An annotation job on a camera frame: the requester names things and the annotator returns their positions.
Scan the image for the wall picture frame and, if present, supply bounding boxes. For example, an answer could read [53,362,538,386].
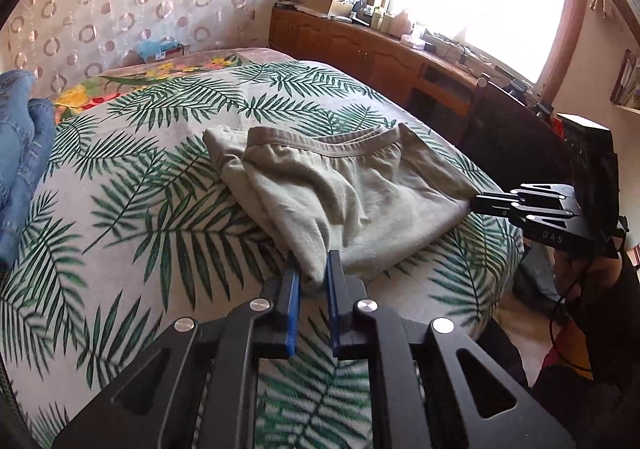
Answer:
[610,49,640,111]

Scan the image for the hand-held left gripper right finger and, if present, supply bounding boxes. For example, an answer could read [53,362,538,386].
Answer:
[325,249,576,449]

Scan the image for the person's right hand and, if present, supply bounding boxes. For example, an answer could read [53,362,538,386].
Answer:
[552,249,623,330]

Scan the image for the cardboard box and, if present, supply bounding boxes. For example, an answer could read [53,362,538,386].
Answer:
[300,0,362,19]

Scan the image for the box with blue bag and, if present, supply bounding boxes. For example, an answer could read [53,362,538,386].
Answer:
[137,38,191,62]

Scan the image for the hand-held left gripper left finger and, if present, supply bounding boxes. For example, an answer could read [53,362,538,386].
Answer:
[50,251,303,449]

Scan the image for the floral pillow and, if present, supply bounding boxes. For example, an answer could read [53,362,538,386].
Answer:
[52,48,296,125]

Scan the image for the leaf-print bed sheet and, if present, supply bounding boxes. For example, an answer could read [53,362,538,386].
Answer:
[0,60,526,449]

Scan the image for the group of bottles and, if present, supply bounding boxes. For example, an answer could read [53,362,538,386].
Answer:
[369,6,397,31]

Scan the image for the dark chair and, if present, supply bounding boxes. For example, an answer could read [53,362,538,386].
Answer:
[460,78,576,195]

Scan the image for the blue jeans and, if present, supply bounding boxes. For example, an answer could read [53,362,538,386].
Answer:
[0,69,57,270]

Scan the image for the wooden cabinet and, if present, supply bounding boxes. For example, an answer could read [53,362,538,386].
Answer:
[269,4,551,130]

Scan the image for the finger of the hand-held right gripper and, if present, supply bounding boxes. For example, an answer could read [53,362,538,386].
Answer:
[470,183,577,231]

